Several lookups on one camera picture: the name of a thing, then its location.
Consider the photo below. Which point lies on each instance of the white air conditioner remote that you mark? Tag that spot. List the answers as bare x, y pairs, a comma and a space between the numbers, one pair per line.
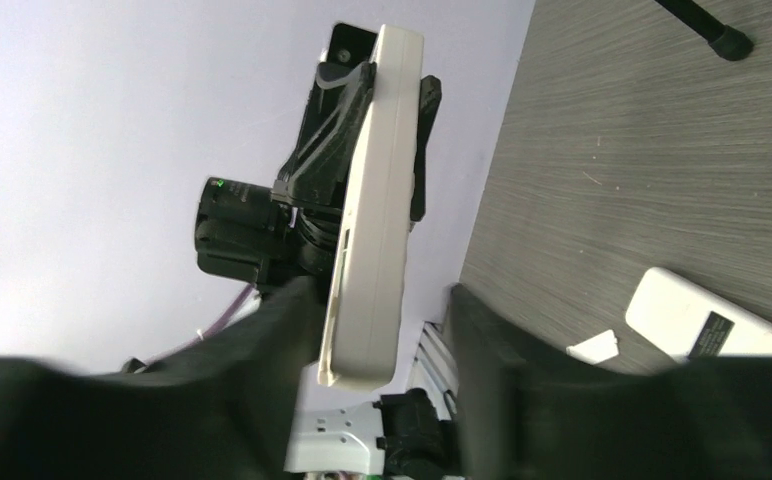
361, 332

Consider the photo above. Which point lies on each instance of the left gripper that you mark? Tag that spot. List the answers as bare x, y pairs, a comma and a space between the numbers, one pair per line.
268, 237

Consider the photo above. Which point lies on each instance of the white remote with red keypad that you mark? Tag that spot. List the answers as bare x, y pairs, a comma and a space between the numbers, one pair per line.
685, 321

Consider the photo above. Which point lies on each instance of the long white battery cover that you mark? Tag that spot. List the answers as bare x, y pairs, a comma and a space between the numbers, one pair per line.
597, 349

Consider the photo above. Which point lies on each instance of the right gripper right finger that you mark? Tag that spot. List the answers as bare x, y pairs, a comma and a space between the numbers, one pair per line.
527, 410

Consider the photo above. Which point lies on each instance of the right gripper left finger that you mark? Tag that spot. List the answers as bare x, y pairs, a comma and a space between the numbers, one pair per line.
221, 409

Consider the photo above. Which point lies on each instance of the black tripod stand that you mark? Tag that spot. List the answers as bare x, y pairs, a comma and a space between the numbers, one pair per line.
725, 41

